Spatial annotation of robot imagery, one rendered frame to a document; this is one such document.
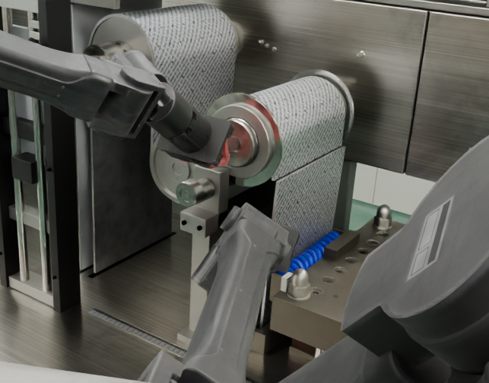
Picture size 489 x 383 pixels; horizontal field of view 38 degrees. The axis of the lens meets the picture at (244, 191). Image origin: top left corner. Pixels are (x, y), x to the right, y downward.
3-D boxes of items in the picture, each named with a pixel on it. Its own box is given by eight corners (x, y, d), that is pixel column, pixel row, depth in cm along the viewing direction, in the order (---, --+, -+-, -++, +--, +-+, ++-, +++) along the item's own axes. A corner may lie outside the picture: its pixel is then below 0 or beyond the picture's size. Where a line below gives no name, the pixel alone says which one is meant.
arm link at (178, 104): (146, 127, 87) (179, 96, 87) (120, 95, 91) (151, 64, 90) (173, 148, 93) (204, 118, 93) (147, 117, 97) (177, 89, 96)
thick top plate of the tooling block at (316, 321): (269, 329, 110) (271, 295, 108) (372, 242, 142) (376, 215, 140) (362, 366, 103) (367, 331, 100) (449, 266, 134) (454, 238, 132)
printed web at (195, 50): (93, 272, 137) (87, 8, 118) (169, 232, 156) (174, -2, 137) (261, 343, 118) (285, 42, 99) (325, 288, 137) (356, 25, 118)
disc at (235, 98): (196, 168, 114) (207, 81, 108) (198, 167, 115) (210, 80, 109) (272, 200, 108) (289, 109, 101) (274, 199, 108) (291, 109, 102)
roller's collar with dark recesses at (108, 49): (81, 80, 116) (80, 42, 113) (107, 75, 120) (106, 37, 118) (110, 87, 112) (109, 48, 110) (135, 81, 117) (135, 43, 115)
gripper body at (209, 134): (219, 168, 97) (195, 147, 90) (162, 152, 102) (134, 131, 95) (237, 126, 98) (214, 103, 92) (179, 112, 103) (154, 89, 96)
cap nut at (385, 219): (369, 226, 134) (372, 204, 133) (376, 220, 137) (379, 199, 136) (387, 232, 133) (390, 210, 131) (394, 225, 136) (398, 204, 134)
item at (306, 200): (263, 285, 114) (276, 181, 107) (328, 237, 133) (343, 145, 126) (265, 286, 114) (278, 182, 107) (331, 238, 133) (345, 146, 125)
